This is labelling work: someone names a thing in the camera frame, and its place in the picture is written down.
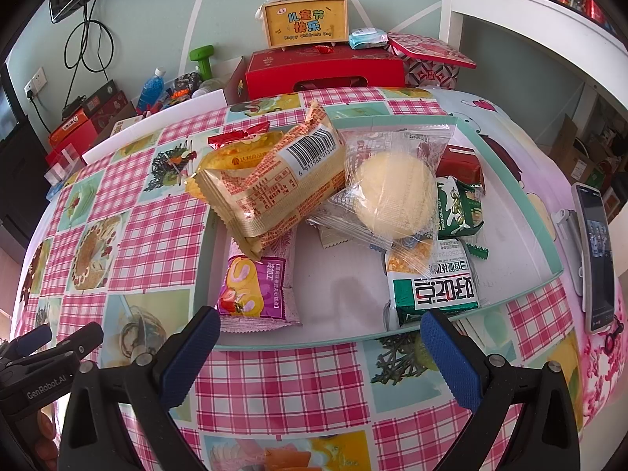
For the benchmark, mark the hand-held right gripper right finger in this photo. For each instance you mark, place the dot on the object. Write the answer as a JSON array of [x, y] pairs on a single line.
[[451, 358]]

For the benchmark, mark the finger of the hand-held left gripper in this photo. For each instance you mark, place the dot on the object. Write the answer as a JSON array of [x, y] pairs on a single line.
[[34, 339], [83, 341]]

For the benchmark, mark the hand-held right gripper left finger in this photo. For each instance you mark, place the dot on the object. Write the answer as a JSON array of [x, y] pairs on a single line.
[[191, 353]]

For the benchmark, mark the green white cracker packet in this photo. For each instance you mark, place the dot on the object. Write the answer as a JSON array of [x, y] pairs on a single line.
[[431, 284]]

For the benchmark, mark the pink purple cake roll packet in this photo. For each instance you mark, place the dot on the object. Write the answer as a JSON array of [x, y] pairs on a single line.
[[255, 294]]

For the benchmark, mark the white tray with teal rim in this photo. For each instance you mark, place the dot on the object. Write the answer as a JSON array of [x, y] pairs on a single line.
[[343, 299]]

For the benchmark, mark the green white biscuit packet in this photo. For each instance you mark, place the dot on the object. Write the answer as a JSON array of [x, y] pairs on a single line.
[[461, 211]]

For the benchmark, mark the clear round pastry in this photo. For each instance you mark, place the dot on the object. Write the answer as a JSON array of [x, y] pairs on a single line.
[[392, 191]]

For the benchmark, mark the tan orange bread packet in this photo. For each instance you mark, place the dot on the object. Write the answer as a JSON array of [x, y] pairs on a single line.
[[265, 191]]

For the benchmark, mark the dark red packet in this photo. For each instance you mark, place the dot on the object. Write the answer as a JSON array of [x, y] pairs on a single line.
[[458, 164]]

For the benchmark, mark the yellow transparent snack packet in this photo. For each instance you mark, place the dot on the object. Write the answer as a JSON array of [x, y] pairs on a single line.
[[230, 157]]

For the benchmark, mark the red cartoon snack packet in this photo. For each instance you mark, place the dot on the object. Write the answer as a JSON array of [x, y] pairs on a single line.
[[235, 136]]

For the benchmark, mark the person's left hand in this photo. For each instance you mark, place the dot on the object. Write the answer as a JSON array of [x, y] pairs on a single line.
[[46, 429]]

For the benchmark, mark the black cabinet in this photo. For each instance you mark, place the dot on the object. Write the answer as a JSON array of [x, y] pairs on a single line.
[[19, 196]]

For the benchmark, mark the white phone stand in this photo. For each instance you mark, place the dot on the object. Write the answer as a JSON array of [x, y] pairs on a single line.
[[566, 235]]

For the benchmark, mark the clear acrylic box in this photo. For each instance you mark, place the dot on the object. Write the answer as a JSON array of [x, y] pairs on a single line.
[[64, 167]]

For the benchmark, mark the smartphone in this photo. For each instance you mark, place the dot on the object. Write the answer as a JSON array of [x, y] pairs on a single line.
[[596, 255]]

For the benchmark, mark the red orange boxes stack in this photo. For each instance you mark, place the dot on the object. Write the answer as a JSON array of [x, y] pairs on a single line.
[[73, 142]]

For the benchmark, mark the orange flat box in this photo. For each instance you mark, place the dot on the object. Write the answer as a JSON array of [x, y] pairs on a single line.
[[76, 122]]

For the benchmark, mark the white open cardboard carton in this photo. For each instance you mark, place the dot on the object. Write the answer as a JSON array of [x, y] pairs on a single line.
[[147, 127]]

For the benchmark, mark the dark red printed box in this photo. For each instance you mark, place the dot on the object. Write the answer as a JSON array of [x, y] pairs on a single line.
[[110, 110]]

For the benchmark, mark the black power adapter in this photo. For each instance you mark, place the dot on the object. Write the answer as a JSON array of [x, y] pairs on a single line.
[[72, 107]]

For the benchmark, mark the brown cardboard boxes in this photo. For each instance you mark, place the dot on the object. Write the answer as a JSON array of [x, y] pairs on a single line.
[[574, 152]]

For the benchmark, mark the pink cartoon table cover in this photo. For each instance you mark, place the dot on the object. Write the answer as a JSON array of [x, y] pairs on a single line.
[[520, 122]]

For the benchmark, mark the dark brown flat box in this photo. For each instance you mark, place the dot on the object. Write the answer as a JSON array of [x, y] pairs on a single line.
[[100, 93]]

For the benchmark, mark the blue plastic bottle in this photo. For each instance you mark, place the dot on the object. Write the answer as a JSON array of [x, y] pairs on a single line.
[[149, 91]]

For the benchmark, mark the black orange toy pack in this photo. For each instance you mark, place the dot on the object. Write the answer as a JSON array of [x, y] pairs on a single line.
[[184, 86]]

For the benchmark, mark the green dumbbell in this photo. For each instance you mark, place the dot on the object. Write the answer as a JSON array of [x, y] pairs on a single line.
[[202, 61]]

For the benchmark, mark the large red gift box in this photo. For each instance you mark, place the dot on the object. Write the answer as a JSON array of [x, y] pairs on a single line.
[[294, 66]]

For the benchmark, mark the red patterned tin lid box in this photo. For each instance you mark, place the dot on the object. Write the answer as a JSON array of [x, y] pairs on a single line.
[[431, 51]]

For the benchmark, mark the light blue wipes pack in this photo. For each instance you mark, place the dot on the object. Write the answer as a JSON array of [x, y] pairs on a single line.
[[368, 38]]

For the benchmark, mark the red wrapped candy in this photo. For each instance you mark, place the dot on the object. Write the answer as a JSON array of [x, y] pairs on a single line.
[[325, 49]]

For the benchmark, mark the yellow handbag shaped box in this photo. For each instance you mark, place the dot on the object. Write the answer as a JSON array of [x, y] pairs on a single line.
[[304, 22]]

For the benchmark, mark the white wall outlet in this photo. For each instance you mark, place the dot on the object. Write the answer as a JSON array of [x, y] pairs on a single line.
[[37, 86]]

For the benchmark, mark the white shelf frame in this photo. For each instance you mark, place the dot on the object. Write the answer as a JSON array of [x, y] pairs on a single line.
[[451, 34]]

